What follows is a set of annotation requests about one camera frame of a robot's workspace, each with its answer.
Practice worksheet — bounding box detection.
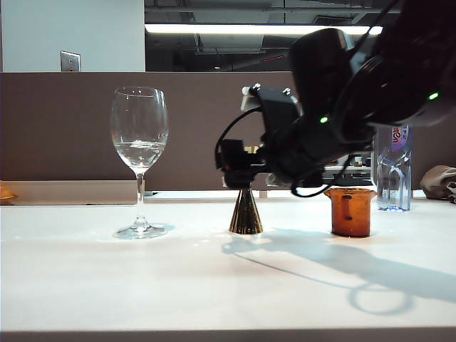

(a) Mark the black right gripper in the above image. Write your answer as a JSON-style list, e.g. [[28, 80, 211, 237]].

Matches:
[[215, 116, 343, 189]]

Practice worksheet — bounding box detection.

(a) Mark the gold double jigger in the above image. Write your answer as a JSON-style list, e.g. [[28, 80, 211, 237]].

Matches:
[[228, 144, 264, 235]]

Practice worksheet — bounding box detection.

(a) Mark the small amber measuring cup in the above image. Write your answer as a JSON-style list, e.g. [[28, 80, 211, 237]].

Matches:
[[323, 187, 378, 238]]

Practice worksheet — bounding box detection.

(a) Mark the clear wine glass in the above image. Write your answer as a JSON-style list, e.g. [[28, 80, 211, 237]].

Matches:
[[110, 86, 175, 240]]

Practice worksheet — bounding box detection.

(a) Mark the clear plastic water bottle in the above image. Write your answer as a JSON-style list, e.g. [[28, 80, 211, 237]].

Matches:
[[376, 124, 415, 212]]

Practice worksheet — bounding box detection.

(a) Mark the long ceiling light strip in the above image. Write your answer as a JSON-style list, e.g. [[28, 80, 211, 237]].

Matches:
[[144, 23, 384, 36]]

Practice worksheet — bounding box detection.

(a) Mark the beige long box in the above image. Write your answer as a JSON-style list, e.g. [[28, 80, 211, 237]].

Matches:
[[0, 180, 138, 207]]

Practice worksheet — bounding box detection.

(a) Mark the wide brown desk partition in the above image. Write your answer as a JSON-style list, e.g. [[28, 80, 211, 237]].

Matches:
[[0, 71, 303, 192]]

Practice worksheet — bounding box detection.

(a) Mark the narrow brown desk partition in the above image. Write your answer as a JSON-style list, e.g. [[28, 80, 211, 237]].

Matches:
[[371, 120, 456, 199]]

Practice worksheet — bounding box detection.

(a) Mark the tan cloth bag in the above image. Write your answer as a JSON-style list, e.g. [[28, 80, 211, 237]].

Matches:
[[420, 165, 456, 204]]

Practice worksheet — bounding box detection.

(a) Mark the orange rounded object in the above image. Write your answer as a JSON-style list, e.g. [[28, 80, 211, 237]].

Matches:
[[0, 180, 18, 206]]

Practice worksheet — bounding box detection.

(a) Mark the black camera cable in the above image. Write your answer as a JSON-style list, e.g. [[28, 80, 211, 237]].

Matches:
[[214, 105, 266, 169]]

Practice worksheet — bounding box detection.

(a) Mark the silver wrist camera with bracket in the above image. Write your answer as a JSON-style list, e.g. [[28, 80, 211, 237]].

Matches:
[[241, 83, 301, 137]]

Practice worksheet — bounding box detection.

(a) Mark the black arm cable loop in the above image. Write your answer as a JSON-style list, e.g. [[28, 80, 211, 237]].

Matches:
[[290, 156, 358, 199]]

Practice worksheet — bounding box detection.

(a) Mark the metal wall switch plate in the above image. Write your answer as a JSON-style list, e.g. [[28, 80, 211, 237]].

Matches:
[[60, 50, 82, 73]]

